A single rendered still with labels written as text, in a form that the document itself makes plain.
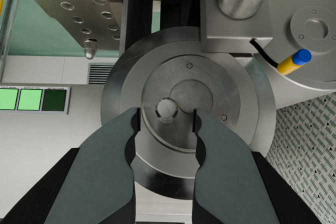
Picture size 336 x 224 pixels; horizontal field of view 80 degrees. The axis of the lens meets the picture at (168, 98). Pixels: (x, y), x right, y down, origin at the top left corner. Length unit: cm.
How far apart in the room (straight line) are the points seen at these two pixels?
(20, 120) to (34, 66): 302
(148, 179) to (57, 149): 41
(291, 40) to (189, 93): 12
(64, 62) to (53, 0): 297
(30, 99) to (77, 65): 273
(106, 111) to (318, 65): 19
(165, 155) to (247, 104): 8
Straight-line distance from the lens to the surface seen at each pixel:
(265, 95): 19
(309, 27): 24
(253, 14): 18
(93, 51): 57
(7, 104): 64
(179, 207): 52
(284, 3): 25
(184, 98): 15
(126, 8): 22
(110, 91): 18
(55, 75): 341
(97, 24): 50
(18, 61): 379
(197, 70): 16
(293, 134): 37
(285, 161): 39
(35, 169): 59
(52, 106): 57
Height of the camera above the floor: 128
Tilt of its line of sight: 12 degrees down
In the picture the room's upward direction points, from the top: 179 degrees counter-clockwise
